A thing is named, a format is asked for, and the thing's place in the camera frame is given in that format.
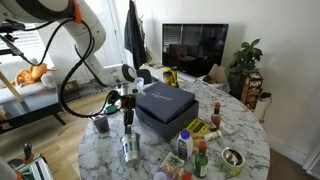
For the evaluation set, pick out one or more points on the navy blue cardboard box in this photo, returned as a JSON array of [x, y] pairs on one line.
[[166, 109]]

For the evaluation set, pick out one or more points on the white bottle blue cap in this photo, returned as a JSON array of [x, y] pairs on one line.
[[185, 144]]

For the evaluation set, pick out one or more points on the brown paper bag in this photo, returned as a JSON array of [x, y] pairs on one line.
[[216, 75]]

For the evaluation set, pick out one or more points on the dark clear plastic cup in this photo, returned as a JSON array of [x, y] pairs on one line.
[[101, 123]]

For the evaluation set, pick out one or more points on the green potted plant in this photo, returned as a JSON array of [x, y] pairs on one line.
[[243, 63]]

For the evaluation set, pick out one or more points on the black flat screen television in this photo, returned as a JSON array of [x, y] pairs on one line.
[[193, 47]]

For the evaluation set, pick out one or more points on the dark hanging jacket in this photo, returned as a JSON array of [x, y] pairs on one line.
[[133, 40]]

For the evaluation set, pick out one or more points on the small lying white bottle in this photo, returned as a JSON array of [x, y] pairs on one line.
[[212, 135]]

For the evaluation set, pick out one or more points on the yellow packet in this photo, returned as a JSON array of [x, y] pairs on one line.
[[198, 126]]

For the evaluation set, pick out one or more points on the green glass bottle red cap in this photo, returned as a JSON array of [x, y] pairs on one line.
[[201, 161]]

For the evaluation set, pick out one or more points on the hot sauce bottle red cap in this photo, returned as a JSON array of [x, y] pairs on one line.
[[216, 117]]

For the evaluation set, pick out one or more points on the orange jenga box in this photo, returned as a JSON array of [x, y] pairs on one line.
[[251, 90]]

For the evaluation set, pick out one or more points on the purple lid jar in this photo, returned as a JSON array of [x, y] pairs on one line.
[[161, 174]]

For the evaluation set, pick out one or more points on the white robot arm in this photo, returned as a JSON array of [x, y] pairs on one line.
[[84, 28]]

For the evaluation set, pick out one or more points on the snack bag on table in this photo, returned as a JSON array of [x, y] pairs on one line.
[[172, 163]]

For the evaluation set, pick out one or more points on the orange plush toy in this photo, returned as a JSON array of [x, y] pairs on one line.
[[31, 75]]

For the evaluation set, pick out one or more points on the green round lid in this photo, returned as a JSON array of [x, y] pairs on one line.
[[111, 109]]

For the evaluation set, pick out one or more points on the yellow lid vitamin bottle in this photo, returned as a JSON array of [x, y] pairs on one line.
[[167, 76]]

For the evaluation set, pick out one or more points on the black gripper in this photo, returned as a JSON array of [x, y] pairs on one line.
[[128, 96]]

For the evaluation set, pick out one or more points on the white translucent plastic cup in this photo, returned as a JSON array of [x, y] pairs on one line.
[[140, 83]]

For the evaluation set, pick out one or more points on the black yellow bottle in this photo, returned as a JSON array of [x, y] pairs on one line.
[[174, 82]]

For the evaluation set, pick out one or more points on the open green tin can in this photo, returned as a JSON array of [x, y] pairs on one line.
[[232, 162]]

